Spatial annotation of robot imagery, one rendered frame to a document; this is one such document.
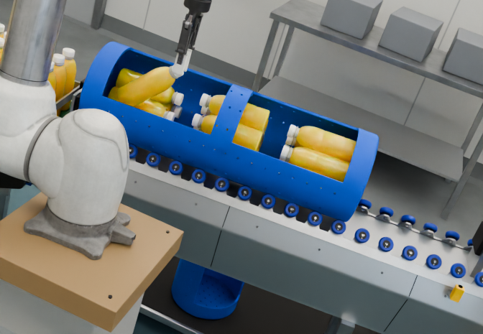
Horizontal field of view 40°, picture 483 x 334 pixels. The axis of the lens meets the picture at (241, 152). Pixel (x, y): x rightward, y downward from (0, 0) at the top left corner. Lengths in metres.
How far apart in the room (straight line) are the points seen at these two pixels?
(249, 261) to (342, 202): 0.39
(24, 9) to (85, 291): 0.57
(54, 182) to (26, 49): 0.27
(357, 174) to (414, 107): 3.39
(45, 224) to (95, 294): 0.21
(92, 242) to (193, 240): 0.73
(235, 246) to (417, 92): 3.37
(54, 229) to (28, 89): 0.30
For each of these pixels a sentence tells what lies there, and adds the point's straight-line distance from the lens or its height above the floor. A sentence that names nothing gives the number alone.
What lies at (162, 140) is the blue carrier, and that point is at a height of 1.05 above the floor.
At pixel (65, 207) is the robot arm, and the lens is 1.42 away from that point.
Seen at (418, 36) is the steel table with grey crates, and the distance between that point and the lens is 4.37.
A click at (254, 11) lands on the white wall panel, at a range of 5.34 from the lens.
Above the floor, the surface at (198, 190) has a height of 0.92.
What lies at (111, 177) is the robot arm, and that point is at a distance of 1.38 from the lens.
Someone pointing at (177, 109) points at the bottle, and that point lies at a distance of 2.15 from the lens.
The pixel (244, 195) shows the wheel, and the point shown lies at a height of 0.96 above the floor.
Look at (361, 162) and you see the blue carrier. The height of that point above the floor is 1.19.
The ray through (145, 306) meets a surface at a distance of 2.74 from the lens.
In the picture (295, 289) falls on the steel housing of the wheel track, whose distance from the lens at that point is 2.17.
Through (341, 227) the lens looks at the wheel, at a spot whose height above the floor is 0.97.
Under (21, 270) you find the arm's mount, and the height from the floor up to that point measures 1.05.
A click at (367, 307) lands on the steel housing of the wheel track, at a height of 0.73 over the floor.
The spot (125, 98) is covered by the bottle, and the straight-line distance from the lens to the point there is 2.01.
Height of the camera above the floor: 1.95
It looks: 26 degrees down
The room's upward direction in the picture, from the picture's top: 18 degrees clockwise
